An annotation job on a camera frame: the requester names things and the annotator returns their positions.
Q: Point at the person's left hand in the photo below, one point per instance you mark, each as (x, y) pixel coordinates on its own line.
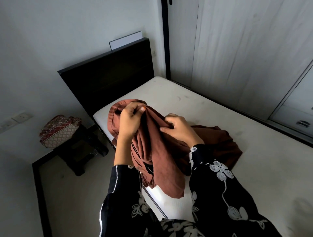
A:
(129, 122)

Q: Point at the person's right hand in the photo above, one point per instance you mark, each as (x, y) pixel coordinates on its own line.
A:
(182, 130)

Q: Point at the brown bed sheet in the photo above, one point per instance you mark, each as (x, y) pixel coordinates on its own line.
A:
(159, 151)

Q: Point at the dark wooden bed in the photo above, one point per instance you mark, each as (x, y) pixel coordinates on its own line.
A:
(105, 78)

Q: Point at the red patterned bedsheet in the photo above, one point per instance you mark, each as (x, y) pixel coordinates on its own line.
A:
(60, 133)

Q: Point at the person's right forearm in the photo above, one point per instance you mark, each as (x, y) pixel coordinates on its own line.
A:
(198, 144)

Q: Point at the black stool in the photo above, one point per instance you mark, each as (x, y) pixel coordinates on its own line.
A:
(80, 151)

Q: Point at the black floral blouse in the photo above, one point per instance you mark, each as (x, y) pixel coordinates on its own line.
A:
(215, 200)

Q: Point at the white board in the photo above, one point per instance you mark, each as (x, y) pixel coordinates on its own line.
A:
(126, 41)

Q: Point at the white mattress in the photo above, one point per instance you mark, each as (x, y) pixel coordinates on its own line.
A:
(269, 158)

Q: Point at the white wardrobe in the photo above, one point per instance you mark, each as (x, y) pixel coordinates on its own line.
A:
(232, 48)

